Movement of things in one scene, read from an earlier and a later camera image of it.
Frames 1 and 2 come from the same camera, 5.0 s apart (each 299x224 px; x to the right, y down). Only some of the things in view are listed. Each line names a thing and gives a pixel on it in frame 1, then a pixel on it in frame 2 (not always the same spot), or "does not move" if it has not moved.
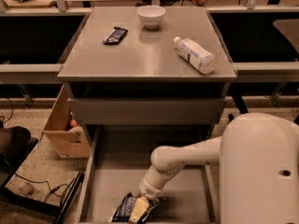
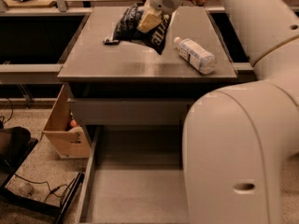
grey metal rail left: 30,73 does not move
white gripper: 149,191 → 163,0
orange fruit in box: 73,122 does not move
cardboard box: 68,144 does not move
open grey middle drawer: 116,162 does not move
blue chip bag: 126,206 → 126,29
